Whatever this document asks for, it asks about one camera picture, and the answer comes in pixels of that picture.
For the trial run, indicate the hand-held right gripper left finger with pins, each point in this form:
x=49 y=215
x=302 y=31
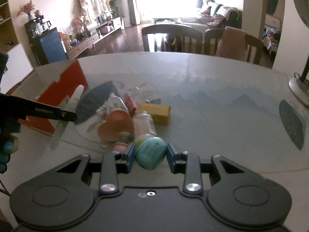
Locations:
x=129 y=158

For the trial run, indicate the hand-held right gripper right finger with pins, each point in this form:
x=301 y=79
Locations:
x=171 y=159

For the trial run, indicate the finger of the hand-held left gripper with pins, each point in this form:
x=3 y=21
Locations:
x=48 y=111

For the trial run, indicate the teal round container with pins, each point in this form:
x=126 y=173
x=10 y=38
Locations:
x=151 y=154

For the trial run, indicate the pale green tube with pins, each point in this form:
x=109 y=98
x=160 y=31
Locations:
x=58 y=133

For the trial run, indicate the orange cardboard box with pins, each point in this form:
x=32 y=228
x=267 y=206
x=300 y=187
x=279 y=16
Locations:
x=65 y=82

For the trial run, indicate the person's left hand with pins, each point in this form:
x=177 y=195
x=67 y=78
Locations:
x=8 y=146

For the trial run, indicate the white cabinet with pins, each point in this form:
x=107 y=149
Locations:
x=14 y=67

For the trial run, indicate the pink round lid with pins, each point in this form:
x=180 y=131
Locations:
x=120 y=147

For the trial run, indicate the orange plastic cup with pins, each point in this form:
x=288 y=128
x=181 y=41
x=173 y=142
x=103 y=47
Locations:
x=115 y=125

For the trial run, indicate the white labelled bottle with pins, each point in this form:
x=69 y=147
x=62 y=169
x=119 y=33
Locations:
x=144 y=123

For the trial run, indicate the yellow box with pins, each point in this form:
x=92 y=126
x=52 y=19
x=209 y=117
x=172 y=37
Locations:
x=155 y=112

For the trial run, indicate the black cabinet with blue panel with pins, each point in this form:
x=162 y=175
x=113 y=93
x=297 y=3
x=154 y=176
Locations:
x=52 y=46

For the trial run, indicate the white crumpled packet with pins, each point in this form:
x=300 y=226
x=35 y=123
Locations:
x=115 y=102

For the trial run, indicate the red flowers in blue vase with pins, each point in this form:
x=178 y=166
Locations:
x=27 y=9

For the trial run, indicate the low wooden tv cabinet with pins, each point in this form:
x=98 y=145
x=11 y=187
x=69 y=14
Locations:
x=84 y=43

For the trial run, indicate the pink flowers in vase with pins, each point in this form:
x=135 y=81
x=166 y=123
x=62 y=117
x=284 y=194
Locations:
x=78 y=23

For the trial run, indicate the floral cloth cover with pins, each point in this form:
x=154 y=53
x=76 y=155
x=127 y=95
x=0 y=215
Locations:
x=93 y=2

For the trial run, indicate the potted green plant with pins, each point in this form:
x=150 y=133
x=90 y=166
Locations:
x=115 y=0

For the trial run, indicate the dark wooden dining chair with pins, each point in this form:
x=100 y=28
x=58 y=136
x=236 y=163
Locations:
x=169 y=29

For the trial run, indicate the pink cloth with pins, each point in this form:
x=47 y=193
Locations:
x=230 y=42

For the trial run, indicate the wooden chair with pink cloth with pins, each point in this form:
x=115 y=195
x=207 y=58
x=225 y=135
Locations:
x=253 y=48

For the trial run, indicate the coffee table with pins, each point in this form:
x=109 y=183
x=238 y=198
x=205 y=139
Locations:
x=165 y=19

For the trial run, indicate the sofa with blankets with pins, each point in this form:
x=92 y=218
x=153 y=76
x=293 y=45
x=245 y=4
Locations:
x=218 y=13

